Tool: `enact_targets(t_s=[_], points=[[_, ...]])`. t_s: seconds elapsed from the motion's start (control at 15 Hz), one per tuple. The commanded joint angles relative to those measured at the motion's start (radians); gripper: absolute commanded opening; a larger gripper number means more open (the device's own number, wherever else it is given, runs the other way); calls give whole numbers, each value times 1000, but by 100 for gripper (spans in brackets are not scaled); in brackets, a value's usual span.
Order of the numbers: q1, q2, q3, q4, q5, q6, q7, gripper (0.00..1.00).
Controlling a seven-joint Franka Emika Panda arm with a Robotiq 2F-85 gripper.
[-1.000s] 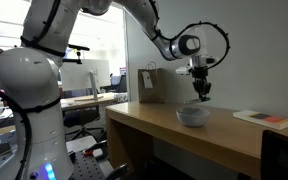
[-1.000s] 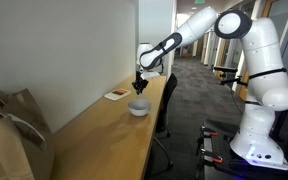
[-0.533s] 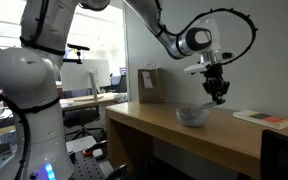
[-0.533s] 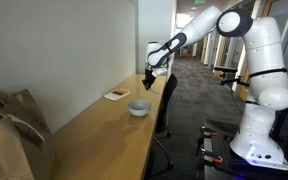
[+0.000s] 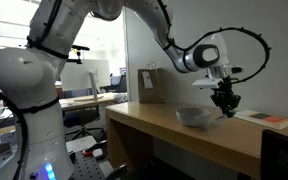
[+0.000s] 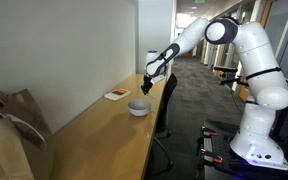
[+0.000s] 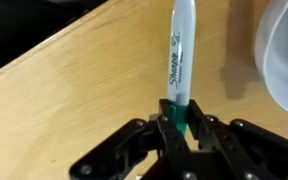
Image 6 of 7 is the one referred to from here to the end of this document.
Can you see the black camera stand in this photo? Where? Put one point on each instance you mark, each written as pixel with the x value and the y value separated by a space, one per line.
pixel 229 75

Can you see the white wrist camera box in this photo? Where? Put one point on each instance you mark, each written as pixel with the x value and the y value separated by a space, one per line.
pixel 158 79

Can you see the green exit sign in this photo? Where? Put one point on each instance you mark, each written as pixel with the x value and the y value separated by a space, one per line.
pixel 199 1

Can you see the grey white bowl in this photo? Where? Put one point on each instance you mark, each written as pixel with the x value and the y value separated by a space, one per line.
pixel 139 109

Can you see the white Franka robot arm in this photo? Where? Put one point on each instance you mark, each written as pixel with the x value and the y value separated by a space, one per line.
pixel 260 133

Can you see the orange black clamp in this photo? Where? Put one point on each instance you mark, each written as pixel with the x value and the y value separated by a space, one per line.
pixel 210 132
pixel 212 158

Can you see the black office chair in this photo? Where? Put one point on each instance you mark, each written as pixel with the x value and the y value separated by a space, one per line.
pixel 165 110

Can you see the brown paper bag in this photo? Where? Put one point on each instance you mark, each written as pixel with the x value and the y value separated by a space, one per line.
pixel 7 146

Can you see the white book with red cover print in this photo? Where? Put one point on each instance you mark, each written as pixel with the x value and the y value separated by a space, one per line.
pixel 117 94

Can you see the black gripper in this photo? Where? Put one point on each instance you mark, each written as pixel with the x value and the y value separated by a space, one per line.
pixel 148 81

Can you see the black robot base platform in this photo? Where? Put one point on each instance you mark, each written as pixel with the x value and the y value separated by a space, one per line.
pixel 217 166

